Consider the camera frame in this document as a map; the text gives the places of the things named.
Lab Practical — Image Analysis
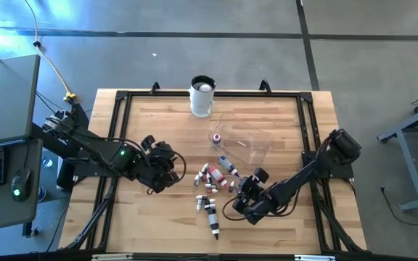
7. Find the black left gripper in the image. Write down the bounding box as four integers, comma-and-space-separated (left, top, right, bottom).
136, 134, 181, 194

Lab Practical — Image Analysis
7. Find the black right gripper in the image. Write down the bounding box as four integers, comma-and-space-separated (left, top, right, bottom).
231, 167, 271, 215

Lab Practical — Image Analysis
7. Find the large blue food coloring bottle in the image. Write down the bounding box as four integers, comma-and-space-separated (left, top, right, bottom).
218, 154, 240, 178

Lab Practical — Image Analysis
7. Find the large red food coloring bottle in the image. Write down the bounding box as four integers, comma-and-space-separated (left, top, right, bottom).
207, 165, 229, 189

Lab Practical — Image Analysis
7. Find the clear plastic bin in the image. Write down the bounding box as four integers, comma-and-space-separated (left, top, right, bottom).
208, 110, 275, 167

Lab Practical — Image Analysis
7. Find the tall white cup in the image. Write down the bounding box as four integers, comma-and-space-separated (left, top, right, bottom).
189, 75, 217, 118

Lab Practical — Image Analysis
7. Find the black computer mouse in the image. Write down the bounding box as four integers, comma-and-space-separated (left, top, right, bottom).
10, 167, 33, 203

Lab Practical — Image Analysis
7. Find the grey desk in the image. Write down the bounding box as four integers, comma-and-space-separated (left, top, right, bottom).
0, 138, 44, 233

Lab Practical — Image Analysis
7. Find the grey laptop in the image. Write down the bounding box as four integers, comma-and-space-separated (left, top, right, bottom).
0, 54, 41, 148

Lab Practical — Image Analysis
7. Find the grey metal table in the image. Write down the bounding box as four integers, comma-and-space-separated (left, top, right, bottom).
377, 98, 418, 213

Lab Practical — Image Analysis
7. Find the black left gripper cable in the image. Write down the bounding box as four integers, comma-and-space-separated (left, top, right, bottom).
146, 144, 188, 196

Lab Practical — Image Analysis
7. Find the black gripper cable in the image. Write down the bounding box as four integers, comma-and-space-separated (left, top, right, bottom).
146, 144, 188, 196
221, 181, 303, 222

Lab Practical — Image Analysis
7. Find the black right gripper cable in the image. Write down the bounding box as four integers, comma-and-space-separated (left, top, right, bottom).
221, 181, 303, 222

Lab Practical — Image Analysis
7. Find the black aluminium table frame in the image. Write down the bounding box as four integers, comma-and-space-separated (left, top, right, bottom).
59, 78, 368, 254

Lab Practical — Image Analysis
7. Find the silver metal bracket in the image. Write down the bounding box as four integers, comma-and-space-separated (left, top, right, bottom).
91, 253, 134, 261
294, 254, 337, 261

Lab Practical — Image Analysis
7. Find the cream cable with yellow plug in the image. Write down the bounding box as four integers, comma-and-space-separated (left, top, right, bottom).
22, 0, 77, 104

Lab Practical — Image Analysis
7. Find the black floor cable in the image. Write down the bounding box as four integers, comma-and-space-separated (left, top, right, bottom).
380, 186, 418, 227

